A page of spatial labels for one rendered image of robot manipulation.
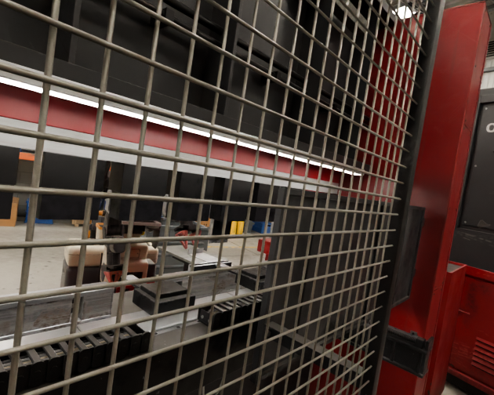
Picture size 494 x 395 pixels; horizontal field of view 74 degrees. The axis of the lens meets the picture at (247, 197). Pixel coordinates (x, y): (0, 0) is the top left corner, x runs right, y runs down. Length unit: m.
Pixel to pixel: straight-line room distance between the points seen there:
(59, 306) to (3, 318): 0.12
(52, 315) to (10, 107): 0.53
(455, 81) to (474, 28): 0.24
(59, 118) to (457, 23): 1.74
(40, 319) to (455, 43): 1.96
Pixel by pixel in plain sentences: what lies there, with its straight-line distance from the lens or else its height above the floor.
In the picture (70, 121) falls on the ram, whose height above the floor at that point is 1.42.
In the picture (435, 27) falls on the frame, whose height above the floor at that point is 1.62.
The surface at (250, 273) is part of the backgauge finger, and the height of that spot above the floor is 1.03.
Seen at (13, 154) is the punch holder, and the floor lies 1.32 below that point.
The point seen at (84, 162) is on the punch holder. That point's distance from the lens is 0.96.
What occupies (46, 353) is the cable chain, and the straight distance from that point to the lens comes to 0.63.
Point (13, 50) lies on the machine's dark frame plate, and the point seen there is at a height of 1.51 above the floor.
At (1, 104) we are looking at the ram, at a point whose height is 1.43.
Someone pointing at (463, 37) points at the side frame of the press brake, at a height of 2.15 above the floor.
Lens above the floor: 1.34
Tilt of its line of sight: 3 degrees down
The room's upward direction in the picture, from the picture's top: 8 degrees clockwise
